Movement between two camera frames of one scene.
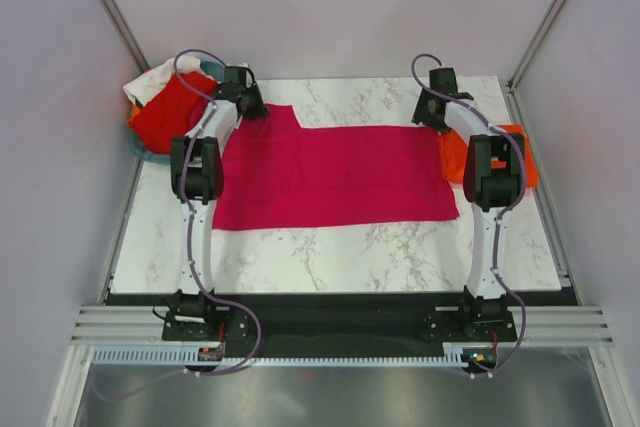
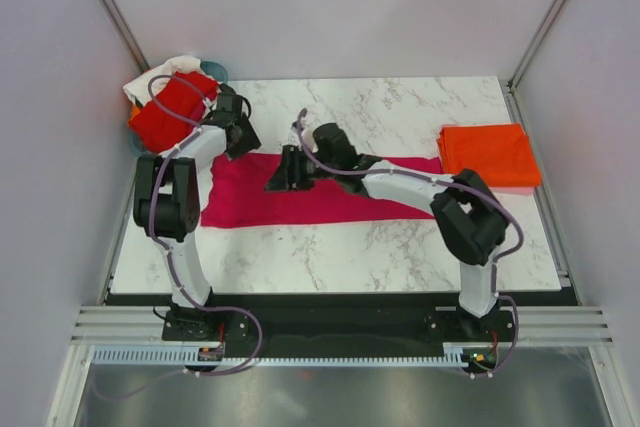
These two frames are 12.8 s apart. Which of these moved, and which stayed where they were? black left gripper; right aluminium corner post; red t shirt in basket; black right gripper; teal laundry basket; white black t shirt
Moved: black right gripper; black left gripper
Stayed: right aluminium corner post; red t shirt in basket; white black t shirt; teal laundry basket
